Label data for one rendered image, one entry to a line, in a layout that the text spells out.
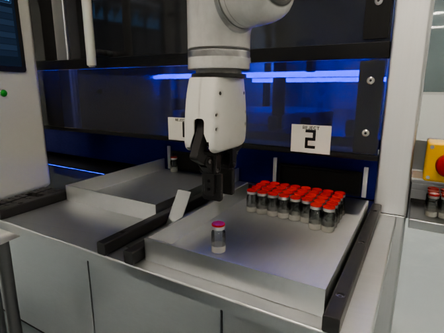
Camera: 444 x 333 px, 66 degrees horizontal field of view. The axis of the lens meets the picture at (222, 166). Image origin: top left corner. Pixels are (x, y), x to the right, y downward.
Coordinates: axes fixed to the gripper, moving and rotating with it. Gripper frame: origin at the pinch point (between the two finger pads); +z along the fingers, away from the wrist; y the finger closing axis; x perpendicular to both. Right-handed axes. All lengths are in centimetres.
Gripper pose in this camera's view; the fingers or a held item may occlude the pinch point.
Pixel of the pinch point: (219, 183)
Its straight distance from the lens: 50.2
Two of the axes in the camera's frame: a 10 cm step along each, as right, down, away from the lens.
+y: -5.0, 1.9, -8.4
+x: 8.7, 1.1, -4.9
